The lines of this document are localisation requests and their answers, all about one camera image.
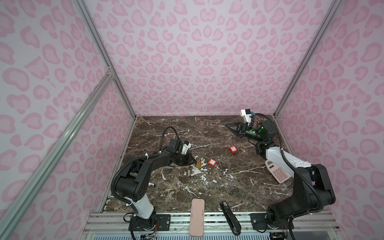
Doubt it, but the pink rectangular case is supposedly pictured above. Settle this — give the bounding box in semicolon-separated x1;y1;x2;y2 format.
189;199;205;238

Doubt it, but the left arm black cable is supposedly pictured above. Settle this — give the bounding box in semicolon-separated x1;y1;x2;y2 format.
158;125;181;152

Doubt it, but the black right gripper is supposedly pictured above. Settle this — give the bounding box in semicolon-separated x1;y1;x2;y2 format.
226;123;265;143

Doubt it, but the red padlock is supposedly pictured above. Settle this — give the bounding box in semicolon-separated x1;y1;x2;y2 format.
204;154;218;168
229;146;239;155

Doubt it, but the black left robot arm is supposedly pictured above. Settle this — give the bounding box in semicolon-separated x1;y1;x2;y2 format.
111;139;197;220

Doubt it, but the pink calculator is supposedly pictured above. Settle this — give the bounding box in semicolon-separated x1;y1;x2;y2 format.
265;161;291;184

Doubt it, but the aluminium front rail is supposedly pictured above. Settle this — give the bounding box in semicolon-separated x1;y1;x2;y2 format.
81;211;343;240

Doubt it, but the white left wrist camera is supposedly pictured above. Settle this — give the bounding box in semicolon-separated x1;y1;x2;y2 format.
179;141;192;155

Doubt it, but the brass padlock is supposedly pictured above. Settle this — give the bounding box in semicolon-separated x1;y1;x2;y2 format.
196;161;202;169

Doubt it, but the black stapler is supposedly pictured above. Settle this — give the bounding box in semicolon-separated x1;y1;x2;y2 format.
220;201;242;236

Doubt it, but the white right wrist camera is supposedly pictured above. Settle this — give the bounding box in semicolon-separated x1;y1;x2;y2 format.
241;109;254;124

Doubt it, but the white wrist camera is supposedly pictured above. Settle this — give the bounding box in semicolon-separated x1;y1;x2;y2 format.
241;109;254;124
179;141;192;155

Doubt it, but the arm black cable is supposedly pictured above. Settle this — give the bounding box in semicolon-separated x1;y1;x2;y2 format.
158;125;181;152
254;112;325;211

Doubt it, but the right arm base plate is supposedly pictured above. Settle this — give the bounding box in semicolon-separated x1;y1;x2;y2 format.
250;213;289;233

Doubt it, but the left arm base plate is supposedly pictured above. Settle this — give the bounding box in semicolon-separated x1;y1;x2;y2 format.
128;213;171;232

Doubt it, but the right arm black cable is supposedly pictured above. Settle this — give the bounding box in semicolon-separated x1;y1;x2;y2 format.
254;112;325;211

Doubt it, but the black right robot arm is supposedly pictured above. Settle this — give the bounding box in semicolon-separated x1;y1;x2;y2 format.
225;120;336;228

